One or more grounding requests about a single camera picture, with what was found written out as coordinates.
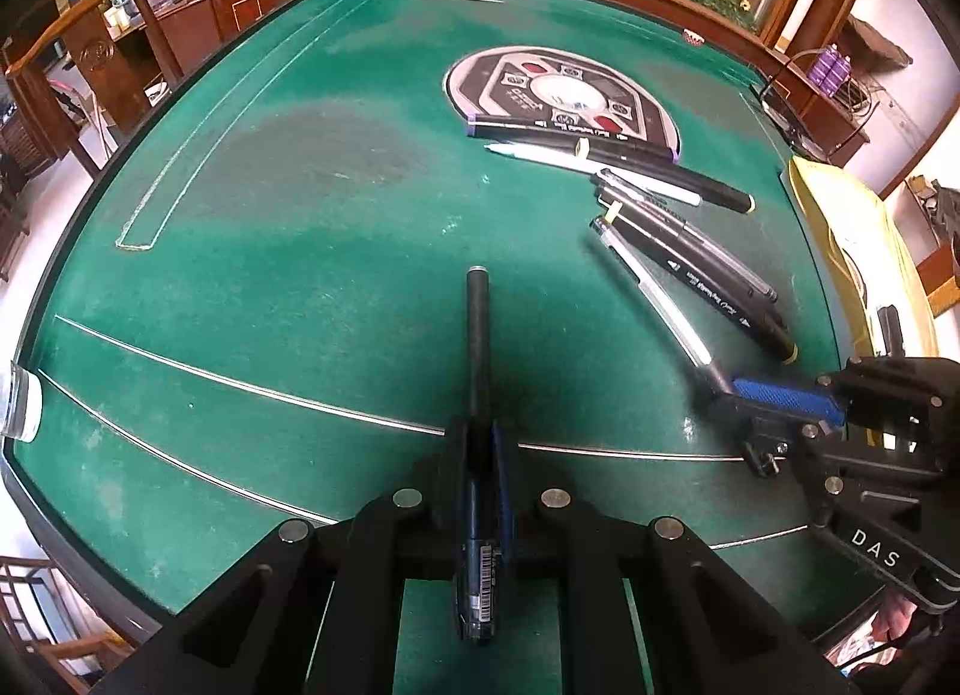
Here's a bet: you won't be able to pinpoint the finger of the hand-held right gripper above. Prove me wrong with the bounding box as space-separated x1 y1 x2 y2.
707 357 960 446
741 423 960 577

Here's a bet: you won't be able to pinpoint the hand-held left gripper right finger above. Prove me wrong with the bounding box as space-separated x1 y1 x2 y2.
491 423 860 695

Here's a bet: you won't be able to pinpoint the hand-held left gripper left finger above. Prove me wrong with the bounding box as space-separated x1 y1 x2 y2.
90 417 472 695

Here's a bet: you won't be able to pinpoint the silver white pen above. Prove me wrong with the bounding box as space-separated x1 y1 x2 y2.
589 215 732 400

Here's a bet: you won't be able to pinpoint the black gel pen with clip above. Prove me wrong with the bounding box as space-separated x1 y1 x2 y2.
595 186 779 304

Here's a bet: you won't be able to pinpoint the black pen barcode label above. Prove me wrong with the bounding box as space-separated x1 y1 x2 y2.
452 265 513 645

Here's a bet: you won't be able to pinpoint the white tray yellow rim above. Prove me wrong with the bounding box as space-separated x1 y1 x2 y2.
786 155 940 445

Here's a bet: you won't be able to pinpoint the black white pen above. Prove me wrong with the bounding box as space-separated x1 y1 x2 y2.
589 168 704 210

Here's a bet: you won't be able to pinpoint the black marker cream cap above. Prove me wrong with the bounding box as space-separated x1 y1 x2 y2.
572 138 755 216

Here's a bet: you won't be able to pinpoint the black marker purple caps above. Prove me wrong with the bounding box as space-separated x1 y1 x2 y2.
466 116 682 165

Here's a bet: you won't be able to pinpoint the person's right forearm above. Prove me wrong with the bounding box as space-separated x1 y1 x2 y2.
874 590 929 662

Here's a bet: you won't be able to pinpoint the yellow black tool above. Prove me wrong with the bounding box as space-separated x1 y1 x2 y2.
906 176 960 247

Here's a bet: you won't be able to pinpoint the black flat case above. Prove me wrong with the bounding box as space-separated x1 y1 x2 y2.
750 83 812 150

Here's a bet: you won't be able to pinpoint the round table control panel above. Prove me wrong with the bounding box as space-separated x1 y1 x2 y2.
442 46 682 163

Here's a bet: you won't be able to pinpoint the slatted wooden chair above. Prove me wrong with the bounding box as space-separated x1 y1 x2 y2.
0 552 132 695

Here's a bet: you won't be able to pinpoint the white plastic cup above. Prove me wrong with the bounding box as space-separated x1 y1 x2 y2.
0 360 44 442

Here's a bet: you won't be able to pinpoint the wooden armchair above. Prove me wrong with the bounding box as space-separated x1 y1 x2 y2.
4 0 188 182

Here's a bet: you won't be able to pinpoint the wire basket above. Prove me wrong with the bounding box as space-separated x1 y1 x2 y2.
836 76 880 135

